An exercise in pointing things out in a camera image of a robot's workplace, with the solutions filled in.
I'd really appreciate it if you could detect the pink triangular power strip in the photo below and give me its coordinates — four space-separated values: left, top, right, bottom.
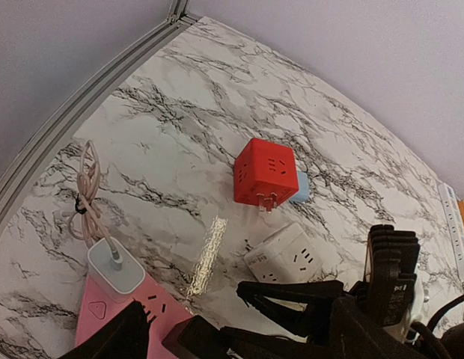
74 269 195 359

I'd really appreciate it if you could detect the white charger with pink cable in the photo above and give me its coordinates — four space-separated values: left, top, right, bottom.
67 141 146 303

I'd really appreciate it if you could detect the red cube socket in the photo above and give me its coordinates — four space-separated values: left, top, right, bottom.
233 138 299 212

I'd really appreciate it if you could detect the white cube adapter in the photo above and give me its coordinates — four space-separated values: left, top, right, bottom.
244 223 323 284

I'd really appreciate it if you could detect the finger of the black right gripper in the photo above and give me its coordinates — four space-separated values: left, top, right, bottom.
162 316 313 359
236 280 345 337

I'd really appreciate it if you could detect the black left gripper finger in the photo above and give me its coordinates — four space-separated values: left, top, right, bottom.
60 301 150 359

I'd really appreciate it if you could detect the white multicolour power strip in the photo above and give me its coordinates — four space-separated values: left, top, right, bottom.
438 182 464 281

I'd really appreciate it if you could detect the light blue plug adapter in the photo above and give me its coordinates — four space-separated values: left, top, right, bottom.
289 171 310 203

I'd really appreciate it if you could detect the left aluminium frame post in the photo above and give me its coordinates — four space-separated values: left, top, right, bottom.
167 0 189 24

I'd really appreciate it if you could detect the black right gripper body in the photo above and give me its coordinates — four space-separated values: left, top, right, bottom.
310 224 464 358

